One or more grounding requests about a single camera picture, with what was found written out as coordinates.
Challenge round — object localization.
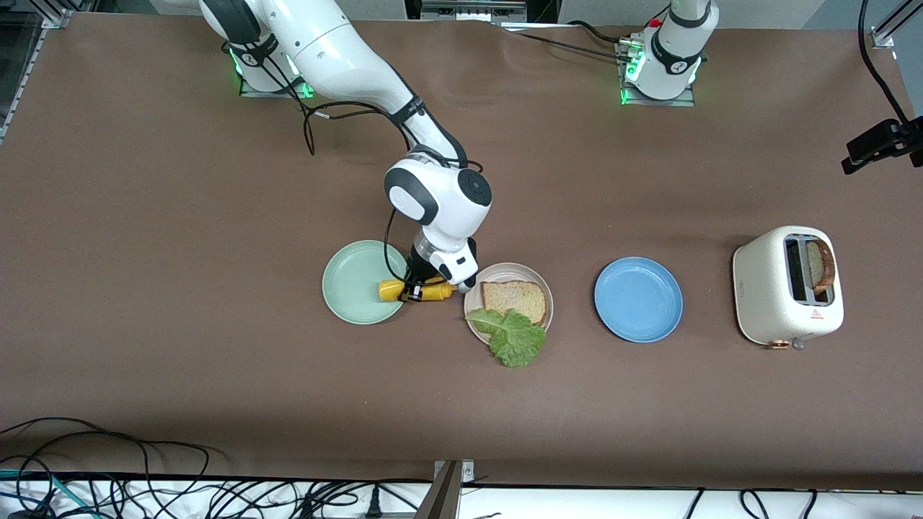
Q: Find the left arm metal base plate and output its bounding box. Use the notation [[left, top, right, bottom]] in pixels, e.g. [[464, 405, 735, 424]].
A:
[[619, 40, 697, 108]]

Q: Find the teal cable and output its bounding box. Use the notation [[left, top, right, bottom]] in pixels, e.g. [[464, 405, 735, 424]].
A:
[[0, 469, 84, 519]]

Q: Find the blue plate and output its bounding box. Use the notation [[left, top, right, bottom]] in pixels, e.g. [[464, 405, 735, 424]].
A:
[[593, 257, 684, 344]]

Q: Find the black base cable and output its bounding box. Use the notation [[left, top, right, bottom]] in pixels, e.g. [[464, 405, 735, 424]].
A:
[[498, 20, 653, 62]]

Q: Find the beige plate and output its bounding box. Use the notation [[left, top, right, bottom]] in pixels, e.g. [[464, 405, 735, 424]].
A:
[[463, 262, 555, 351]]

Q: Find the mint green plate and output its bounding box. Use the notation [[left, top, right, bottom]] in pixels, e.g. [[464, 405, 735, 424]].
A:
[[322, 239, 412, 326]]

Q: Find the grey metal table bracket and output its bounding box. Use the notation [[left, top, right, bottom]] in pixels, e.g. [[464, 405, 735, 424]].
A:
[[415, 460, 477, 519]]

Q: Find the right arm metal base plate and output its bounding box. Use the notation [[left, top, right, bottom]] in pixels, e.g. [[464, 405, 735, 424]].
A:
[[239, 43, 316, 99]]

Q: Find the dark crust bread slice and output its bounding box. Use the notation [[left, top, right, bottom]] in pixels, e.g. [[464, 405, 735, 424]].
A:
[[805, 239, 836, 293]]

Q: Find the green lettuce leaf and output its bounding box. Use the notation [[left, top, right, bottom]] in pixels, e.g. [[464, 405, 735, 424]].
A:
[[465, 309, 549, 368]]

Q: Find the yellow squeeze bottle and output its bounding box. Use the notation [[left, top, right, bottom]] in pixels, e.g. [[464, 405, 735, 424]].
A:
[[379, 279, 459, 303]]

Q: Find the brown table cover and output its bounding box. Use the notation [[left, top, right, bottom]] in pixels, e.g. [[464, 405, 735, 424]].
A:
[[0, 13, 923, 492]]

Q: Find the white toaster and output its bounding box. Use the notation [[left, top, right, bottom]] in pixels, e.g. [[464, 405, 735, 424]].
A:
[[732, 226, 845, 352]]

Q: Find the aluminium frame profile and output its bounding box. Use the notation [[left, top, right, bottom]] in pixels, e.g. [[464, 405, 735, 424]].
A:
[[870, 0, 923, 50]]

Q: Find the light brown bread slice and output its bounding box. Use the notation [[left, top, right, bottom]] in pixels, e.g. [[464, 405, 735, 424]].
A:
[[481, 280, 547, 325]]

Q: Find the silver aluminium rail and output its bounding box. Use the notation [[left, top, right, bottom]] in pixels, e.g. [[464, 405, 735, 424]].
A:
[[420, 0, 529, 22]]

